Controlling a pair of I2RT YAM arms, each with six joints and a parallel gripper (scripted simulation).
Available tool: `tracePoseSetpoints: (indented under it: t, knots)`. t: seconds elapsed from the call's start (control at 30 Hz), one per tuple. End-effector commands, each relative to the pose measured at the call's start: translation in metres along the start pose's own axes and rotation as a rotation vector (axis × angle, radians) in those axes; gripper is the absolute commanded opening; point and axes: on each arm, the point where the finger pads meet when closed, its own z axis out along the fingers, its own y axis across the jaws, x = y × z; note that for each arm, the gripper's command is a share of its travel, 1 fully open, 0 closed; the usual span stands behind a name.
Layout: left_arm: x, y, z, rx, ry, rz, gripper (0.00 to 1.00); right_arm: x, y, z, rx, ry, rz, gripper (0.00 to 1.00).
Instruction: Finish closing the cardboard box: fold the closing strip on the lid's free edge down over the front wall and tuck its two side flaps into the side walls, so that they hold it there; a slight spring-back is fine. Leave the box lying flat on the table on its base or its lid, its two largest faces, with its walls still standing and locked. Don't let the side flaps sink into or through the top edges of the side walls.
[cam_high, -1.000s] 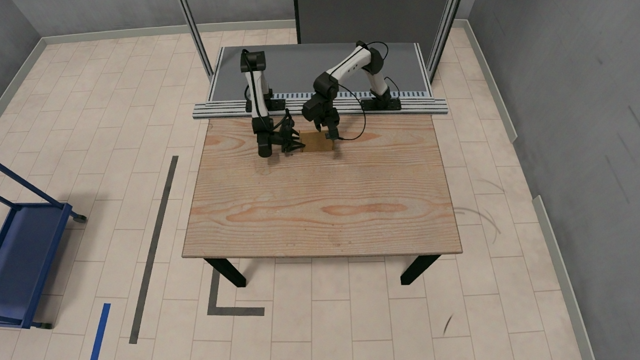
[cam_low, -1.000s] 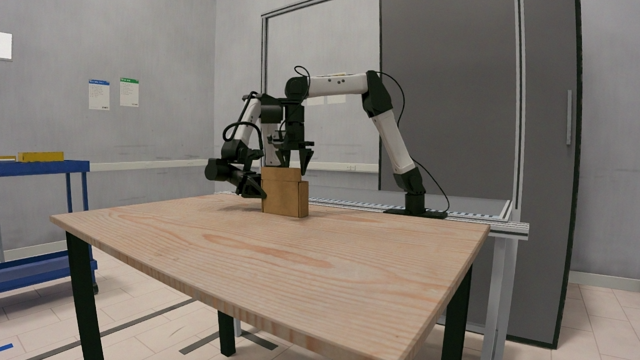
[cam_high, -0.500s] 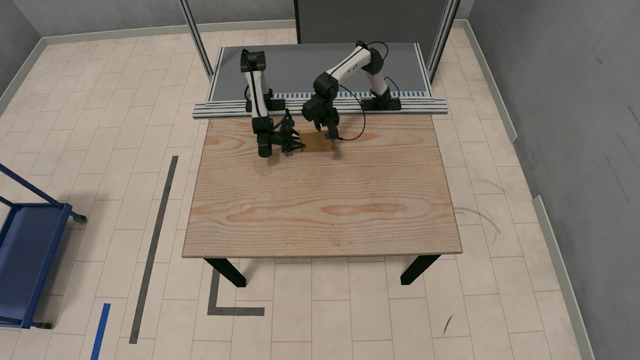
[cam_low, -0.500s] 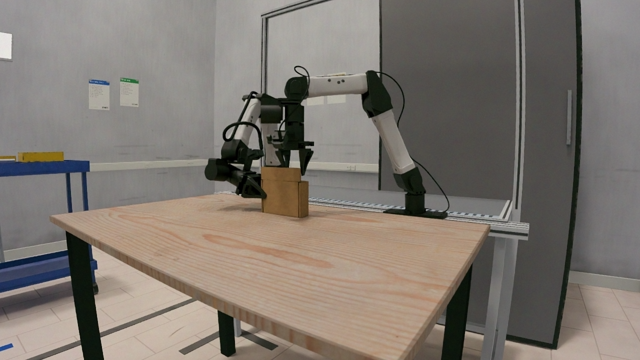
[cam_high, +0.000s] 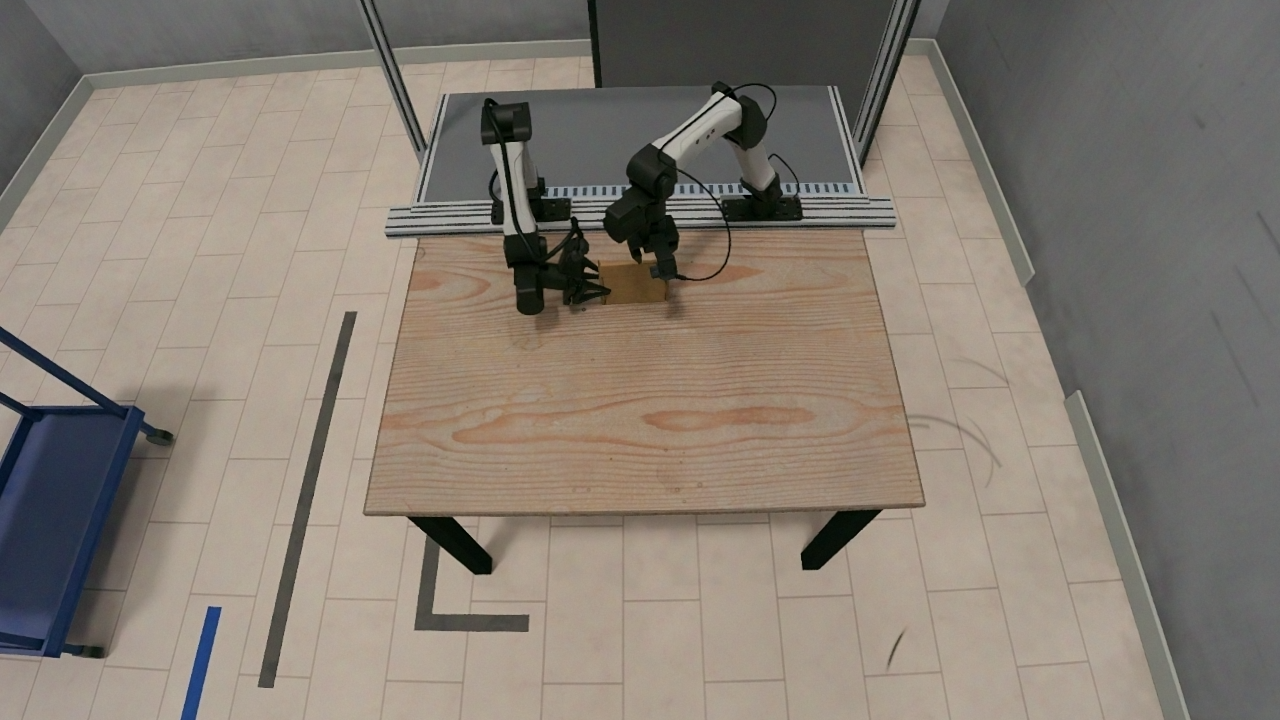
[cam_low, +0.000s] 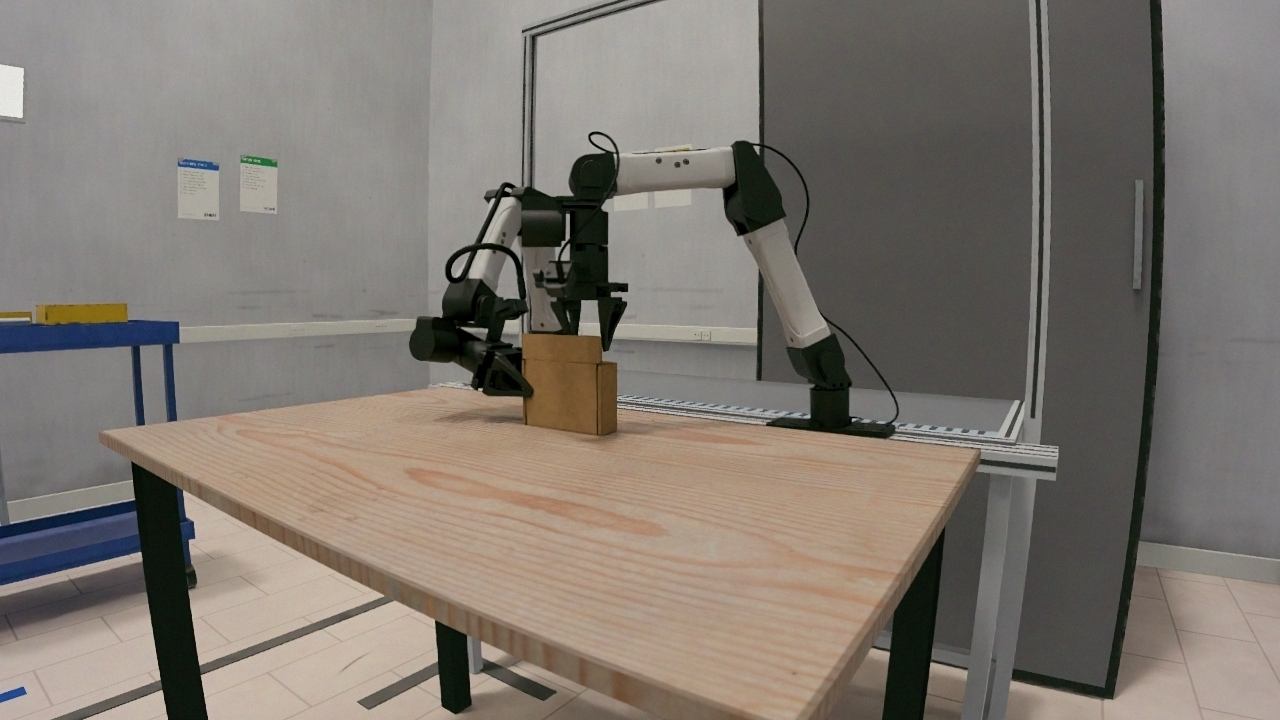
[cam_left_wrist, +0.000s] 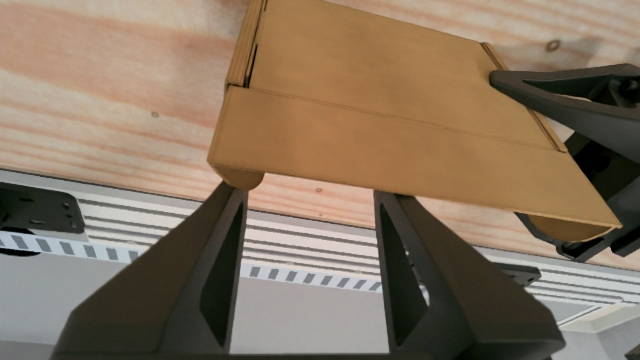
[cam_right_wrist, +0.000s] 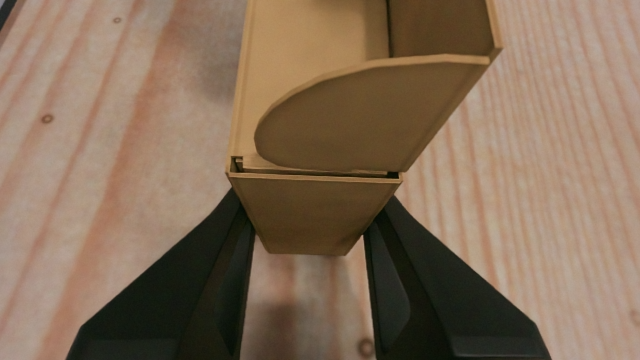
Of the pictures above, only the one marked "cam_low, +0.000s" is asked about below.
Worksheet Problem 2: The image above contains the brown cardboard box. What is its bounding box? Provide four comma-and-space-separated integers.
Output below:
522, 333, 617, 436

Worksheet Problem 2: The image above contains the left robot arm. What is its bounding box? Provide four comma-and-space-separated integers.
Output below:
521, 140, 895, 438

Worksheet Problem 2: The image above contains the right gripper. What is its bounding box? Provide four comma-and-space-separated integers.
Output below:
461, 304, 532, 398

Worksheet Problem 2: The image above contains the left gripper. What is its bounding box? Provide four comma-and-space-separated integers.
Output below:
544, 243, 628, 352

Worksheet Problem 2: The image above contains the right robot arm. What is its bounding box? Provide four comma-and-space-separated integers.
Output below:
410, 186, 564, 368

